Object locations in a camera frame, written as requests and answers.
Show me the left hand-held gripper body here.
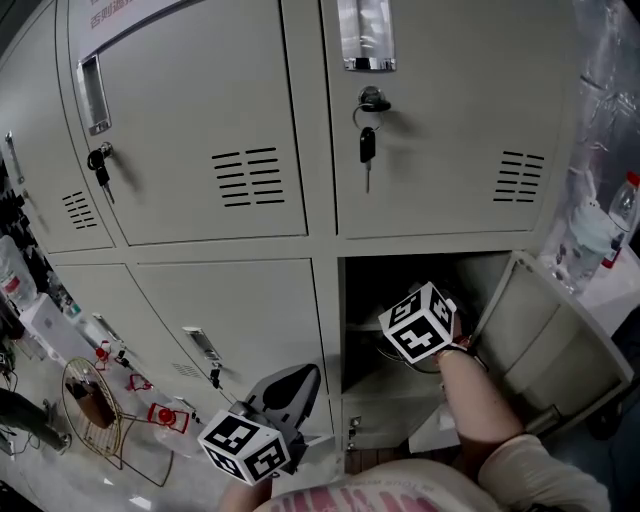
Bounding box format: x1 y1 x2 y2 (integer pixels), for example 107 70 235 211
197 397 308 486

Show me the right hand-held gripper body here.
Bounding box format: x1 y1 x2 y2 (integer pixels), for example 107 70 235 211
377 281 458 366

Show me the gray metal locker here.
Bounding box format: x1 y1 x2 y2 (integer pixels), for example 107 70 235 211
0 0 635 464

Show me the person's left forearm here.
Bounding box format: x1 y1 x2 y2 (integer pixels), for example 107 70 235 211
218 475 275 512

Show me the person's right forearm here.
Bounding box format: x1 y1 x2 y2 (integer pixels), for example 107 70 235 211
436 344 527 472

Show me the cream shirt with pink print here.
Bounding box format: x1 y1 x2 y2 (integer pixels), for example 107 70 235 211
252 433 615 512

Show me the brown bag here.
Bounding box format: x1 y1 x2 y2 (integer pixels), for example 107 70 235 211
63 376 117 430

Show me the clear plastic bottle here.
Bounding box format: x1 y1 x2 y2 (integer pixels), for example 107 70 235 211
564 197 624 296

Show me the white counter unit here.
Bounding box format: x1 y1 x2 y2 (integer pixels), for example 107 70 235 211
574 243 640 341

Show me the plastic bottle with red label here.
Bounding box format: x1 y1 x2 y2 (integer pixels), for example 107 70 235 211
601 170 640 270

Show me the white box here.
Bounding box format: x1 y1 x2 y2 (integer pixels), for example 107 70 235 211
21 293 77 352

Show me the clear jug with red label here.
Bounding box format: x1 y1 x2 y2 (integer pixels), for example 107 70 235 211
0 233 40 312

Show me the clear plastic sheet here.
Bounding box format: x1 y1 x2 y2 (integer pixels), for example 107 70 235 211
537 0 640 301

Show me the white paper notice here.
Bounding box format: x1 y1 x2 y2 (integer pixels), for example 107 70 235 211
66 0 202 52

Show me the clear water jug red handle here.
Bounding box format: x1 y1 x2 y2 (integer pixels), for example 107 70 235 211
146 398 212 457
93 338 115 372
127 371 155 395

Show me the gold wire chair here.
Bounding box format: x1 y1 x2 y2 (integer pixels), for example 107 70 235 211
60 356 176 487

